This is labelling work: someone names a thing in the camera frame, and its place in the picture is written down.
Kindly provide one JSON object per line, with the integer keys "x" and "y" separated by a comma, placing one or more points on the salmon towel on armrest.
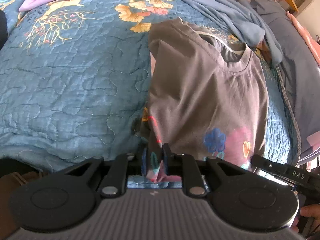
{"x": 313, "y": 45}

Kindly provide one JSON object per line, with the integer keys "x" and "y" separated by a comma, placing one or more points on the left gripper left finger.
{"x": 116, "y": 175}

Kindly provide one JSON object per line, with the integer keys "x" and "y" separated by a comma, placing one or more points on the light blue garment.
{"x": 242, "y": 21}

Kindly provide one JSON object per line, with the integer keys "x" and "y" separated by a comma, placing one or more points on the grey printed sofa cover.
{"x": 300, "y": 74}

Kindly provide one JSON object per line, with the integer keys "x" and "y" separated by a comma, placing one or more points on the grey garment with pink cuffs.
{"x": 207, "y": 98}

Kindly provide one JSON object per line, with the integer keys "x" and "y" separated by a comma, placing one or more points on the person right hand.
{"x": 312, "y": 211}

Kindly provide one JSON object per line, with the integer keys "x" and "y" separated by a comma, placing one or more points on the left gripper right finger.
{"x": 186, "y": 167}

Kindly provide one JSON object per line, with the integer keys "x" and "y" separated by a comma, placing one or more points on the black clothes pile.
{"x": 3, "y": 29}

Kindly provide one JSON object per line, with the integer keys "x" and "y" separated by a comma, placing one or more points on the blue floral quilted blanket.
{"x": 74, "y": 78}

